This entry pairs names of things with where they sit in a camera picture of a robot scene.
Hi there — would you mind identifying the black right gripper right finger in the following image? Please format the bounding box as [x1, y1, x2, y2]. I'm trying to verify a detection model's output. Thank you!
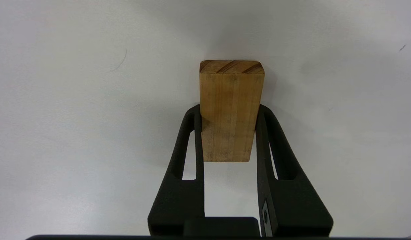
[255, 104, 334, 237]

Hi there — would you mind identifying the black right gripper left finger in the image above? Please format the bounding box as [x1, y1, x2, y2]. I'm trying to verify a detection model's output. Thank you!
[148, 104, 206, 236]

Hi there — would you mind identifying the rectangular wooden building block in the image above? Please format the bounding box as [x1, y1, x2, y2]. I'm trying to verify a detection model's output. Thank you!
[199, 60, 265, 163]

